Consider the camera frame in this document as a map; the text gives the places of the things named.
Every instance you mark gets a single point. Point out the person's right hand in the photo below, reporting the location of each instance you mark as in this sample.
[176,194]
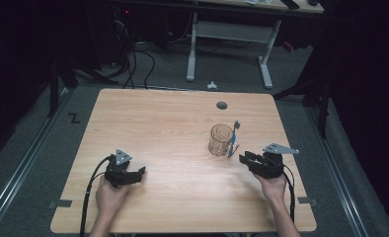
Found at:
[273,189]

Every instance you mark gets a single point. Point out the black metal stand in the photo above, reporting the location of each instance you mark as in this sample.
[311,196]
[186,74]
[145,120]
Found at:
[53,89]
[322,108]

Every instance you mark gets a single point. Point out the grey tape strip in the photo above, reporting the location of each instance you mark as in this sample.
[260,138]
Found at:
[62,203]
[307,200]

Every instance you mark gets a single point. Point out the clear glass cup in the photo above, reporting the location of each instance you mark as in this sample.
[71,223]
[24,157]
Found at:
[219,140]

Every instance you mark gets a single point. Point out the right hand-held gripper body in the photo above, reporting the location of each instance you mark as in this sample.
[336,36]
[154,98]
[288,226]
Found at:
[266,164]

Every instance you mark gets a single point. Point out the small white floor object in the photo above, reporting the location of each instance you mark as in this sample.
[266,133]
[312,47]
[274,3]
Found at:
[212,86]

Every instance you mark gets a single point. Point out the metal floor rail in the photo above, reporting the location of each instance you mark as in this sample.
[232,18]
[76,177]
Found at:
[339,177]
[21,164]

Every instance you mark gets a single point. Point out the person's left hand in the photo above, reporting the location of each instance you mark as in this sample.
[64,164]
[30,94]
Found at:
[109,197]

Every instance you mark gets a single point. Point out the white-framed desk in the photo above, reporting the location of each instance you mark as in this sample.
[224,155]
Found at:
[230,31]

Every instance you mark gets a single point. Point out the blue toothbrush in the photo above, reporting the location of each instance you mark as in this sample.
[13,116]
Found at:
[233,140]

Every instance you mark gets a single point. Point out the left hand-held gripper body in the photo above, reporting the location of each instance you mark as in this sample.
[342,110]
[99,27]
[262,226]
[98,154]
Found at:
[118,173]

